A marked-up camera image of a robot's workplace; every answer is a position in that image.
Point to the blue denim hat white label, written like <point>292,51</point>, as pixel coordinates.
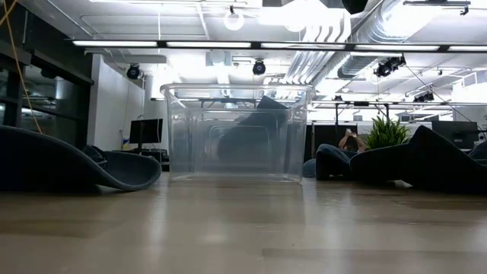
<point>45,163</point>

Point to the LED light bar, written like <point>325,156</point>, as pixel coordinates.
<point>205,44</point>

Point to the person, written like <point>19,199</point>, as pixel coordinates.
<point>354,142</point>

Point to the clear plastic storage bin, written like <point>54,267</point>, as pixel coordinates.
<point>182,152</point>
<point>198,152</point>

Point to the silver ventilation duct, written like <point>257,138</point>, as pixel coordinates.
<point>380,26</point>

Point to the green potted plant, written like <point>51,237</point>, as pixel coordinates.
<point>386,135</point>

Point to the dark navy bucket hat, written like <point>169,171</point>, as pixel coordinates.
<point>247,141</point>

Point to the grey denim bucket hat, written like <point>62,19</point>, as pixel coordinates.
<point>426,163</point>
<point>95,156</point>

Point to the blue denim bucket hat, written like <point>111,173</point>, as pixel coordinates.
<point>335,163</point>
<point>480,150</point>

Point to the black ceiling spotlight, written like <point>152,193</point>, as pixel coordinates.
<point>259,67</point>
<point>388,67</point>
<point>133,71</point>
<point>424,97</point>

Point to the black monitor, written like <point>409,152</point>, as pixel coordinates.
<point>454,133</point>
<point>146,131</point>

